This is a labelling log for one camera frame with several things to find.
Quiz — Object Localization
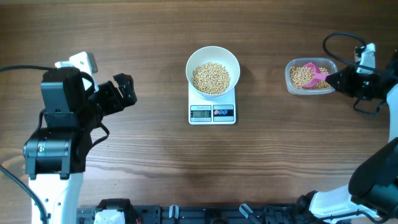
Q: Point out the white digital kitchen scale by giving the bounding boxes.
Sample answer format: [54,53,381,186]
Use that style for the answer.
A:
[188,84,237,125]

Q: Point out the pink plastic measuring scoop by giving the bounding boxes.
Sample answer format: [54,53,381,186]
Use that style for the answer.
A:
[302,63,330,88]

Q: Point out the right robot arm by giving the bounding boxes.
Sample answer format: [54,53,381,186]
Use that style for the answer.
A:
[291,54,397,223]

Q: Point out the clear plastic container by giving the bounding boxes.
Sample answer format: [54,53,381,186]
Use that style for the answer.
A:
[285,58,337,95]

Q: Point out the soybeans in white bowl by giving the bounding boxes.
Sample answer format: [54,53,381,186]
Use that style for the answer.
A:
[190,62,231,95]

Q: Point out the white bowl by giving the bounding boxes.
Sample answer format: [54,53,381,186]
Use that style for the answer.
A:
[185,46,241,98]

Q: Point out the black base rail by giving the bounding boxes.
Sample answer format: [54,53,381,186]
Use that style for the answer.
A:
[76,203,304,224]

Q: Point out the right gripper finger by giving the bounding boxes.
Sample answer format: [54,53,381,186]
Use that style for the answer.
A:
[326,80,354,97]
[325,67,353,83]

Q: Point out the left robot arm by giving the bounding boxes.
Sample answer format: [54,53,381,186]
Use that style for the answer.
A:
[23,67,137,223]

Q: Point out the pile of soybeans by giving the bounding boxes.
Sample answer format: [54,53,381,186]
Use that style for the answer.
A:
[289,66,331,90]

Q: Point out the left black cable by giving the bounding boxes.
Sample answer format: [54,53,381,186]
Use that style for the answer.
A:
[0,65,57,224]

